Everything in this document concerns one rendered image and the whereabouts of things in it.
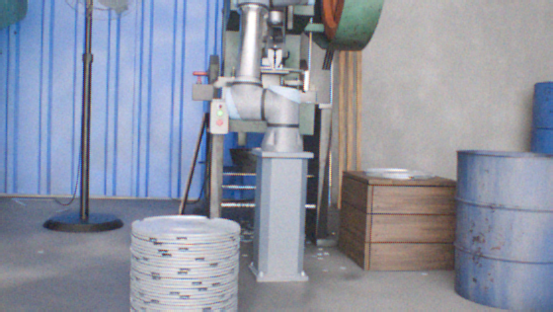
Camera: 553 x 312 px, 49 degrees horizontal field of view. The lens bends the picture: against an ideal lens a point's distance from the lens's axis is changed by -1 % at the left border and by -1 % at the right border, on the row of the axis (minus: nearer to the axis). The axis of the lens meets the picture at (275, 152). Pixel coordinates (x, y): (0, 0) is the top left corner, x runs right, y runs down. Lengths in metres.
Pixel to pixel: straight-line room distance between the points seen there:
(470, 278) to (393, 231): 0.42
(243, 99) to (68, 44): 2.20
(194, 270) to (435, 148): 3.14
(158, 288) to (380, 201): 1.06
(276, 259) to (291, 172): 0.31
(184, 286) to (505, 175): 1.02
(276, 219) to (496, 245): 0.72
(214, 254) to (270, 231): 0.58
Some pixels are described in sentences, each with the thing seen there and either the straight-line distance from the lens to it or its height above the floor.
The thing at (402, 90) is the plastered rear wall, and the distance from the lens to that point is 4.39.
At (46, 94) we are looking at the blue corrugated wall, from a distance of 4.15.
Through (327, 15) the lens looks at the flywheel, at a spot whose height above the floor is 1.13.
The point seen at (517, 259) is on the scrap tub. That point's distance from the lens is 2.01.
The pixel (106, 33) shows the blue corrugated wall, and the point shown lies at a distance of 4.15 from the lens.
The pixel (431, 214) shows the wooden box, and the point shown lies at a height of 0.22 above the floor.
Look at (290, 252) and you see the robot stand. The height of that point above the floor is 0.10.
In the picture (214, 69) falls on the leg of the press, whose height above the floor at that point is 0.81.
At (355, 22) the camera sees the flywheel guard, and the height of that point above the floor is 1.02.
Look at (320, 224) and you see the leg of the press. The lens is 2.77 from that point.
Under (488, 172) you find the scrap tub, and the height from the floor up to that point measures 0.42.
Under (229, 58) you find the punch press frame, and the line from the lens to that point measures 3.16.
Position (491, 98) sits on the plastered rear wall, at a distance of 4.67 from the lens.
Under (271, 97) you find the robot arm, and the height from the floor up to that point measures 0.64.
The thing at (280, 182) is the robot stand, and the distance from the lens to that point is 2.11.
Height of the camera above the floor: 0.56
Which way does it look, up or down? 3 degrees down
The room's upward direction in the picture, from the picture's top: 2 degrees clockwise
